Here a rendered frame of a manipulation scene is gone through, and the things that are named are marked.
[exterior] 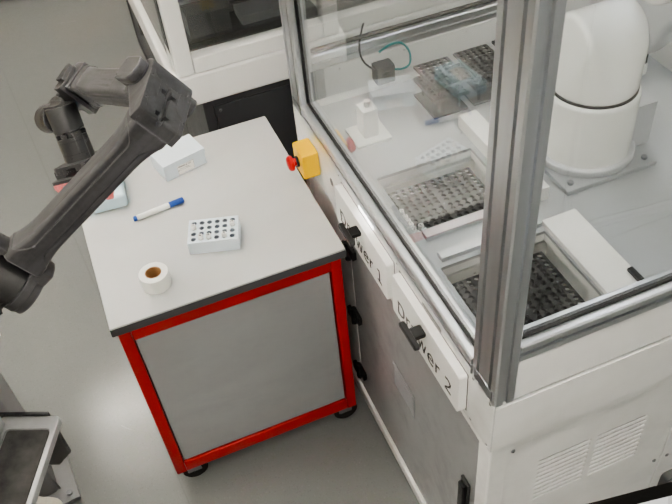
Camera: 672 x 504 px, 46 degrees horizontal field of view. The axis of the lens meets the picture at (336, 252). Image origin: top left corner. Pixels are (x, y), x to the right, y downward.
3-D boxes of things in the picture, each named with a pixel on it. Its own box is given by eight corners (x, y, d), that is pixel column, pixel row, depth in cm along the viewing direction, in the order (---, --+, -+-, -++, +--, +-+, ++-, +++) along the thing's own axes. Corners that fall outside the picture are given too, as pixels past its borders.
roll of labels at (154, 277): (138, 294, 188) (134, 283, 185) (147, 272, 193) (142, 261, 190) (167, 295, 187) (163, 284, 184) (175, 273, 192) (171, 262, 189)
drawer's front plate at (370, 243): (388, 300, 173) (386, 265, 165) (337, 219, 192) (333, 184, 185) (395, 298, 173) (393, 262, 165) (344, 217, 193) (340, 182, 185)
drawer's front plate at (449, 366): (457, 413, 152) (459, 378, 144) (392, 308, 171) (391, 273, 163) (465, 410, 152) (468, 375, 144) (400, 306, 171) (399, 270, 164)
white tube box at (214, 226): (190, 254, 196) (186, 243, 193) (191, 231, 202) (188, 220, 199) (240, 249, 196) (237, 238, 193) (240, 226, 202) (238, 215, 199)
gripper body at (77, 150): (56, 179, 149) (40, 141, 146) (82, 163, 158) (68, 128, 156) (86, 171, 147) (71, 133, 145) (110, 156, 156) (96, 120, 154)
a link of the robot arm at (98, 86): (125, 82, 115) (183, 126, 121) (147, 50, 116) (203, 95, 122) (48, 80, 150) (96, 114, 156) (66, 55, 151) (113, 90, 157)
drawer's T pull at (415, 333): (415, 352, 152) (414, 348, 151) (398, 325, 157) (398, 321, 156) (431, 346, 153) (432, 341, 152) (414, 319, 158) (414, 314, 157)
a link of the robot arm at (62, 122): (47, 104, 145) (77, 95, 147) (36, 105, 150) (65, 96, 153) (62, 141, 147) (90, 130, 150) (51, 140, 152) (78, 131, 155)
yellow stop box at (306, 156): (302, 181, 200) (299, 158, 195) (292, 165, 205) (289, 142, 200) (321, 175, 201) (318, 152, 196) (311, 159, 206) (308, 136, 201)
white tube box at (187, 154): (167, 182, 217) (162, 167, 213) (152, 167, 222) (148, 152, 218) (207, 162, 221) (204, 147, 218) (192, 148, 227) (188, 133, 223)
